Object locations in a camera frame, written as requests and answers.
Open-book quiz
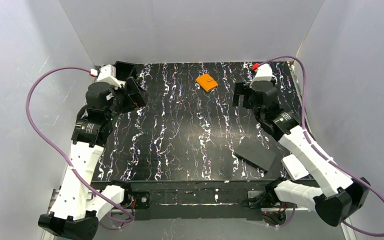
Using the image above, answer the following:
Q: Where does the black box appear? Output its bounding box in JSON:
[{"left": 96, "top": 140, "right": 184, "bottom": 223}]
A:
[{"left": 113, "top": 61, "right": 138, "bottom": 81}]

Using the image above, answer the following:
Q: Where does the orange card holder wallet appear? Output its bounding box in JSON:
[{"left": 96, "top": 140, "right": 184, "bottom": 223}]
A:
[{"left": 195, "top": 73, "right": 218, "bottom": 93}]

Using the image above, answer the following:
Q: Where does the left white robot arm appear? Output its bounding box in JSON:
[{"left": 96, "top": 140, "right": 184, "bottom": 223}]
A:
[{"left": 38, "top": 76, "right": 148, "bottom": 240}]

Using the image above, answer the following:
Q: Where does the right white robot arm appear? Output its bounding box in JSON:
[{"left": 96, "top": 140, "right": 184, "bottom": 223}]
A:
[{"left": 232, "top": 81, "right": 369, "bottom": 227}]

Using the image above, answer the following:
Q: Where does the black flat slab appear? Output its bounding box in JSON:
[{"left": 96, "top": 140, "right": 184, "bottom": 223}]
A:
[{"left": 234, "top": 137, "right": 277, "bottom": 172}]

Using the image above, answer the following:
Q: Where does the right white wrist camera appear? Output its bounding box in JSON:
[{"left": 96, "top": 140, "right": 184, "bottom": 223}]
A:
[{"left": 249, "top": 63, "right": 273, "bottom": 88}]

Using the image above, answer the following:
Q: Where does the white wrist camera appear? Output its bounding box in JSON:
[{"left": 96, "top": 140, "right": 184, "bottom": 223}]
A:
[
  {"left": 96, "top": 64, "right": 119, "bottom": 87},
  {"left": 249, "top": 63, "right": 273, "bottom": 88}
]

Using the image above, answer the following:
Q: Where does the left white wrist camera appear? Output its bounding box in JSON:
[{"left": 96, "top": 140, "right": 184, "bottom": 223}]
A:
[{"left": 96, "top": 64, "right": 119, "bottom": 87}]

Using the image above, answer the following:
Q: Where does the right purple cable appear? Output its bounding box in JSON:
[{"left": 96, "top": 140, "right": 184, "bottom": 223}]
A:
[{"left": 261, "top": 55, "right": 384, "bottom": 238}]

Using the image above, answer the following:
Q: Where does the purple cable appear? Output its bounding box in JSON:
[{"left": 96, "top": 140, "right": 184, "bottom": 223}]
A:
[
  {"left": 261, "top": 55, "right": 384, "bottom": 238},
  {"left": 25, "top": 66, "right": 136, "bottom": 231}
]

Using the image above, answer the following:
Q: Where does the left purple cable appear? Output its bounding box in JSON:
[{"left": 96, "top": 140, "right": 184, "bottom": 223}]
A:
[{"left": 25, "top": 66, "right": 136, "bottom": 231}]

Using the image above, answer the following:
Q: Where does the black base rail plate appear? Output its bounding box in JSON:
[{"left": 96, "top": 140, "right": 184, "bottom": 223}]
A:
[{"left": 92, "top": 180, "right": 293, "bottom": 221}]

